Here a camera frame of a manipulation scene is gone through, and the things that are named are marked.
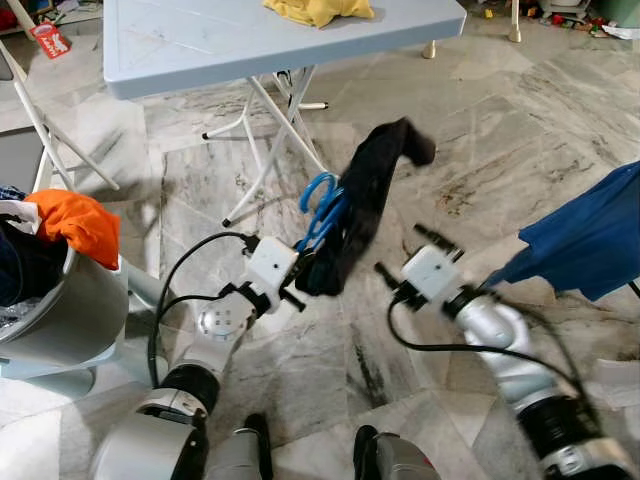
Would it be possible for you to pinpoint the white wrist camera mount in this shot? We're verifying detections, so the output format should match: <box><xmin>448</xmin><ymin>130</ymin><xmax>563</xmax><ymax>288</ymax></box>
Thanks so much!
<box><xmin>402</xmin><ymin>247</ymin><xmax>463</xmax><ymax>303</ymax></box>
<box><xmin>243</xmin><ymin>236</ymin><xmax>301</xmax><ymax>293</ymax></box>

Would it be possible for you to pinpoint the black garment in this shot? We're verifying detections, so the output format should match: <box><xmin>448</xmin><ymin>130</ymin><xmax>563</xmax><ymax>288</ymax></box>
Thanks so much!
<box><xmin>295</xmin><ymin>117</ymin><xmax>438</xmax><ymax>298</ymax></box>

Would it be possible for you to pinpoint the grey robot left leg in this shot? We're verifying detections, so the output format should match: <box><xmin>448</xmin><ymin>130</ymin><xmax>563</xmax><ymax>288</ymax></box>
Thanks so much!
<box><xmin>205</xmin><ymin>415</ymin><xmax>273</xmax><ymax>480</ymax></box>

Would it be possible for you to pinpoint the grey folding chair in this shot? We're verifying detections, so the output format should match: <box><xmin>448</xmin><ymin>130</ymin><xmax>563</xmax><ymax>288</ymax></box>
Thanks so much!
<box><xmin>0</xmin><ymin>0</ymin><xmax>121</xmax><ymax>196</ymax></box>

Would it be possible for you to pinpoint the white paper sheet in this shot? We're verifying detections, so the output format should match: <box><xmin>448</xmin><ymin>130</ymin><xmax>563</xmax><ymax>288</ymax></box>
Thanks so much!
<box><xmin>598</xmin><ymin>22</ymin><xmax>640</xmax><ymax>41</ymax></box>

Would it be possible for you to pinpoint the blue t-shirt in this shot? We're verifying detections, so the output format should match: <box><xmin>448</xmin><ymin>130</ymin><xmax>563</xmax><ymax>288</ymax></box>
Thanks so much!
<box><xmin>482</xmin><ymin>160</ymin><xmax>640</xmax><ymax>303</ymax></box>

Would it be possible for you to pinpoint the red white packet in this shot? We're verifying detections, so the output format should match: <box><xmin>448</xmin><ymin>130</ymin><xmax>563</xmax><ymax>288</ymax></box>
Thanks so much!
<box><xmin>28</xmin><ymin>22</ymin><xmax>73</xmax><ymax>61</ymax></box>

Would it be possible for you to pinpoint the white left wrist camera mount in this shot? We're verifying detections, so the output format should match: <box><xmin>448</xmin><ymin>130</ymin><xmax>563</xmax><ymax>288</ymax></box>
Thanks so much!
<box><xmin>243</xmin><ymin>236</ymin><xmax>301</xmax><ymax>293</ymax></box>

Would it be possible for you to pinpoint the blue plastic hanger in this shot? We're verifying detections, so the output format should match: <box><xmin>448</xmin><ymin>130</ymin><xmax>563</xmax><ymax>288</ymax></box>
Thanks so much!
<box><xmin>297</xmin><ymin>172</ymin><xmax>349</xmax><ymax>256</ymax></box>

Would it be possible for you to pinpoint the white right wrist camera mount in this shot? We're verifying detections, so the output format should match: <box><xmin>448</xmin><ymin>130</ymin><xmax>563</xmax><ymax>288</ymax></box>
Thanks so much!
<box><xmin>402</xmin><ymin>247</ymin><xmax>463</xmax><ymax>303</ymax></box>

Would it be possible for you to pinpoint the orange cloth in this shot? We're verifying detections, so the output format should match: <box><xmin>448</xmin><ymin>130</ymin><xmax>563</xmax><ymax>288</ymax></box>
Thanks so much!
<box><xmin>22</xmin><ymin>188</ymin><xmax>121</xmax><ymax>271</ymax></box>

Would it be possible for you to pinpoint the grey laundry basket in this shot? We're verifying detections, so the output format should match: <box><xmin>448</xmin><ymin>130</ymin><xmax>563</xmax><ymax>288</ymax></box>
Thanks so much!
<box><xmin>0</xmin><ymin>245</ymin><xmax>133</xmax><ymax>381</ymax></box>

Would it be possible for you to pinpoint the yellow cloth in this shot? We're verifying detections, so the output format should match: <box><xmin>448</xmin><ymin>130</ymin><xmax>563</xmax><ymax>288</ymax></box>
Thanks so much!
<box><xmin>262</xmin><ymin>0</ymin><xmax>376</xmax><ymax>29</ymax></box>

